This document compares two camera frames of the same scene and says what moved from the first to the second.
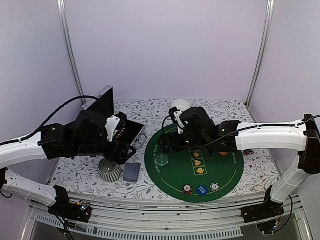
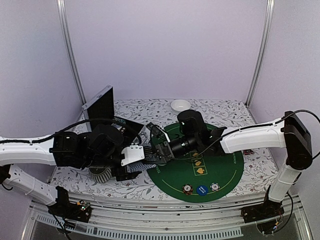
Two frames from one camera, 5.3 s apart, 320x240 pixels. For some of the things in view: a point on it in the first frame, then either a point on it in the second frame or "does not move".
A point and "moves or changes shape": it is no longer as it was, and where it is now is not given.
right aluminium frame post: [269, 17] does not move
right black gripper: [166, 146] → [162, 148]
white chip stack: [214, 186] does not move
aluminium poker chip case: [104, 102] does not move
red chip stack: [187, 189] does not move
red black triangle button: [248, 151] does not move
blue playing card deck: [131, 172] moves or changes shape
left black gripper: [122, 158] → [122, 174]
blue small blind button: [202, 190] does not move
